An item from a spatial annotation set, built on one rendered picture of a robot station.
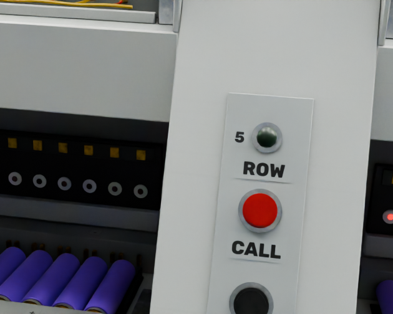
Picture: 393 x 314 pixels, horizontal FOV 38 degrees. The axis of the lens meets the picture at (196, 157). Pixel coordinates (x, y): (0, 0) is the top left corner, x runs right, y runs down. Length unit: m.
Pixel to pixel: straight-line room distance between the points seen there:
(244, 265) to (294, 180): 0.04
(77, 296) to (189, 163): 0.14
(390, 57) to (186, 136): 0.10
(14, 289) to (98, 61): 0.17
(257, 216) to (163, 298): 0.06
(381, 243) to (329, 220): 0.18
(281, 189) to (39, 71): 0.14
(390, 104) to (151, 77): 0.12
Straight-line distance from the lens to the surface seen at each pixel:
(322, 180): 0.27
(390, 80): 0.28
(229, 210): 0.27
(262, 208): 0.26
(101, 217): 0.45
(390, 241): 0.44
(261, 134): 0.26
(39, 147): 0.46
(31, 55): 0.31
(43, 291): 0.38
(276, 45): 0.28
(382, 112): 0.29
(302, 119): 0.27
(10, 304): 0.36
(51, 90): 0.30
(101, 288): 0.38
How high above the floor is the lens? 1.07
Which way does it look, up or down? 3 degrees up
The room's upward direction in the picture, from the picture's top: 6 degrees clockwise
